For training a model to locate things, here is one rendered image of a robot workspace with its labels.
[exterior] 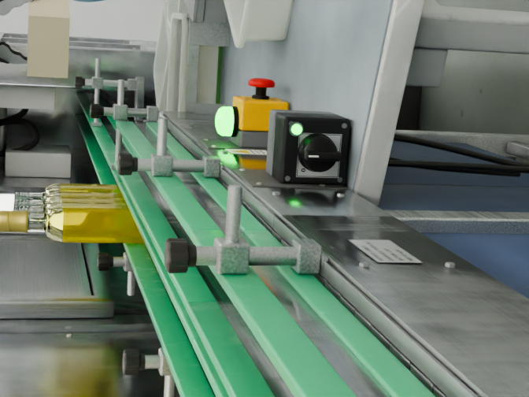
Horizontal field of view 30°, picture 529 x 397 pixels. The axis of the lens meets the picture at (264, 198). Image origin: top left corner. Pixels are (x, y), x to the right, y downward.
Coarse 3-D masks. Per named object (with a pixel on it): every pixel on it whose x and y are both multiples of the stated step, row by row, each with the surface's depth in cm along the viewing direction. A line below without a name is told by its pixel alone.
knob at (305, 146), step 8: (312, 136) 114; (320, 136) 113; (304, 144) 113; (312, 144) 112; (320, 144) 113; (328, 144) 113; (304, 152) 113; (312, 152) 111; (320, 152) 112; (328, 152) 112; (336, 152) 112; (304, 160) 113; (312, 160) 112; (320, 160) 112; (328, 160) 112; (336, 160) 112; (312, 168) 113; (320, 168) 113; (328, 168) 114
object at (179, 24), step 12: (180, 24) 202; (180, 36) 202; (180, 48) 203; (168, 60) 203; (180, 60) 188; (168, 72) 204; (180, 72) 188; (168, 84) 204; (180, 84) 188; (168, 96) 204; (180, 96) 189; (168, 108) 205; (180, 108) 189
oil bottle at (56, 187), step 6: (48, 186) 174; (54, 186) 173; (60, 186) 173; (66, 186) 173; (72, 186) 174; (78, 186) 174; (84, 186) 174; (90, 186) 175; (96, 186) 175; (102, 186) 176; (108, 186) 176; (114, 186) 176; (48, 192) 171
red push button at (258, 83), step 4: (252, 80) 143; (256, 80) 143; (260, 80) 143; (264, 80) 143; (268, 80) 143; (272, 80) 144; (248, 84) 144; (252, 84) 143; (256, 84) 143; (260, 84) 143; (264, 84) 143; (268, 84) 143; (272, 84) 144; (256, 88) 145; (260, 88) 144; (264, 88) 144; (256, 92) 145; (260, 92) 144; (264, 92) 144
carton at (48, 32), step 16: (48, 0) 188; (64, 0) 189; (32, 16) 180; (48, 16) 181; (64, 16) 182; (32, 32) 182; (48, 32) 182; (64, 32) 183; (32, 48) 183; (48, 48) 184; (64, 48) 184; (32, 64) 185; (48, 64) 185; (64, 64) 186
